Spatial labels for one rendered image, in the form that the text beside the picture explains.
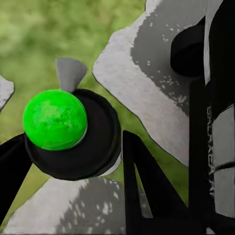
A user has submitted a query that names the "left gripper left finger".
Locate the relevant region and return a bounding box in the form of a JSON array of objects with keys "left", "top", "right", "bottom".
[{"left": 0, "top": 133, "right": 33, "bottom": 226}]

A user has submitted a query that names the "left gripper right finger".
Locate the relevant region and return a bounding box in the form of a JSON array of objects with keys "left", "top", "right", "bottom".
[{"left": 122, "top": 130, "right": 205, "bottom": 235}]

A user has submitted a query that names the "insectifuge atomizer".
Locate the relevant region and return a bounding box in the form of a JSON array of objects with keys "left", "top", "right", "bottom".
[{"left": 23, "top": 57, "right": 123, "bottom": 181}]

